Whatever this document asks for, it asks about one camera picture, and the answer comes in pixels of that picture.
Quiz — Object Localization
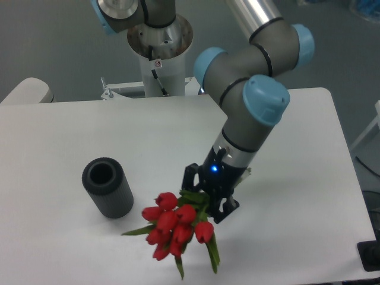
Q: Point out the black cable on pedestal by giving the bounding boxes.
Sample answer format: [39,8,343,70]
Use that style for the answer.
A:
[148,45,169,97]

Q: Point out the clear bag with blue items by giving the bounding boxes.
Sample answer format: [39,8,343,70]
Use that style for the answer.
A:
[349,0,379,23]

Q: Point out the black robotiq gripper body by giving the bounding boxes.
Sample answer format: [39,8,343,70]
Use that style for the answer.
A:
[200,148,248,205]

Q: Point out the black cable on floor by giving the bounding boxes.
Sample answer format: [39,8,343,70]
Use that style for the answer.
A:
[355,155,380,176]

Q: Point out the red tulip bouquet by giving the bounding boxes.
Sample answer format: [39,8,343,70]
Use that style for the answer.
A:
[123,189,220,278]

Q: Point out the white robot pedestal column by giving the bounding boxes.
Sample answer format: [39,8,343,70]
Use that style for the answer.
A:
[127,14,194,97]

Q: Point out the white chair backrest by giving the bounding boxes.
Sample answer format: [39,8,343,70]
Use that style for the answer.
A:
[1,77,56,106]

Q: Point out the dark grey ribbed vase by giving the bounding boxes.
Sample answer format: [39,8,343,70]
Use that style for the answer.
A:
[81,157,134,219]

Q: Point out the white pedestal base frame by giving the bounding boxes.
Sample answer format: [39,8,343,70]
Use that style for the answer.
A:
[100,77,205,100]

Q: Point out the white furniture frame right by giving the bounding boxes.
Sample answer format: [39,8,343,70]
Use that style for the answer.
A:
[349,101,379,155]

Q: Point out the black device at table edge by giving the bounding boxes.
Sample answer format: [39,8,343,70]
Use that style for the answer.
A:
[357,240,379,272]

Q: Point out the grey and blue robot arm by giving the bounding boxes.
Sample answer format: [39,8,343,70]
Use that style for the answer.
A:
[91,1,315,223]

